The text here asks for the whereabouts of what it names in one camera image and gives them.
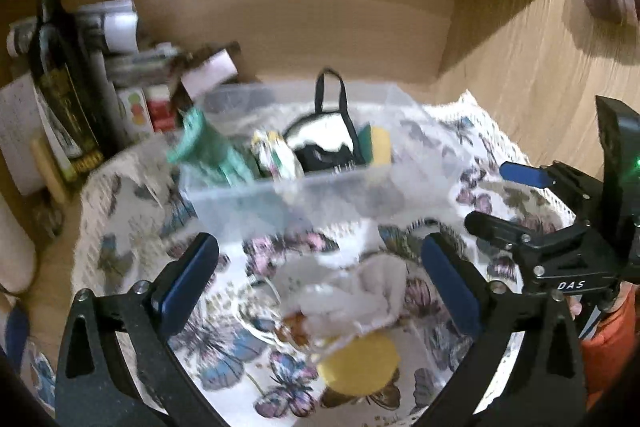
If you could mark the round yellow sponge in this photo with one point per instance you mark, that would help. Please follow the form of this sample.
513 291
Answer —
357 367

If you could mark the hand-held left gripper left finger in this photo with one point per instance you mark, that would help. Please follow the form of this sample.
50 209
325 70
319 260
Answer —
192 277

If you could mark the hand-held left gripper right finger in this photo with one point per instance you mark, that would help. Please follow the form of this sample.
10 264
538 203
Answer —
450 284

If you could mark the black and white pouch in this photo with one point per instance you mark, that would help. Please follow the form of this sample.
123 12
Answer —
320 137

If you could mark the butterfly print tablecloth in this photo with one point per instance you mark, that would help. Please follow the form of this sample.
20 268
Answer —
225 347

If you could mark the white paper roll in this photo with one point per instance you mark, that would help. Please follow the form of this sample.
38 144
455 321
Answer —
117 24

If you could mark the green cloth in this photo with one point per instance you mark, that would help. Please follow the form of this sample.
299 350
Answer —
210 147

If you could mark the white paper sheet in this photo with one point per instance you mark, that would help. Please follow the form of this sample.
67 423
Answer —
20 132

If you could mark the clear plastic storage box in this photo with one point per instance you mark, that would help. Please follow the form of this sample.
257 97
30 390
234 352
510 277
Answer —
310 202

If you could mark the grey rolled paper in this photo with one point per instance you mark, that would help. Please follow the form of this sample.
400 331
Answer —
22 38

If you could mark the white cloth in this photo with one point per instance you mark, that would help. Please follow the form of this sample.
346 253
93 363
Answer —
350 292

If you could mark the white cylinder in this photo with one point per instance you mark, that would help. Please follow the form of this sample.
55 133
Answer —
15 247

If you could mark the wooden stick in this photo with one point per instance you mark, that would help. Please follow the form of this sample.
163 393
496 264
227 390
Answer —
50 174

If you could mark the person's right forearm orange sleeve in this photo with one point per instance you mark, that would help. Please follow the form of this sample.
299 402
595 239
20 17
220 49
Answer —
612 347

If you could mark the red and white box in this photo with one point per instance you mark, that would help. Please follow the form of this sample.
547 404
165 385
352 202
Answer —
160 107

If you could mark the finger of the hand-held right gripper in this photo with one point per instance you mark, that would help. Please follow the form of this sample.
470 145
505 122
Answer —
500 232
525 174

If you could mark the white box with coloured dots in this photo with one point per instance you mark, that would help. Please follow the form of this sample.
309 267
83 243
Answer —
134 112

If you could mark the stack of papers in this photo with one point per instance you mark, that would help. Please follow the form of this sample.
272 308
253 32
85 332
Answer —
142 64

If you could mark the white cardboard box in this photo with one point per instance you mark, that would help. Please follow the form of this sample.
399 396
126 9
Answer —
207 74

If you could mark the floral fabric pouch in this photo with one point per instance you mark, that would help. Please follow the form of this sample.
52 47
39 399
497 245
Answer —
277 157

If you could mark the green and yellow sponge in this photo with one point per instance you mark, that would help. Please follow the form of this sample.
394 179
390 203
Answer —
379 144

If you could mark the dark glass bottle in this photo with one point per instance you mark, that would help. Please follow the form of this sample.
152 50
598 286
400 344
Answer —
65 82

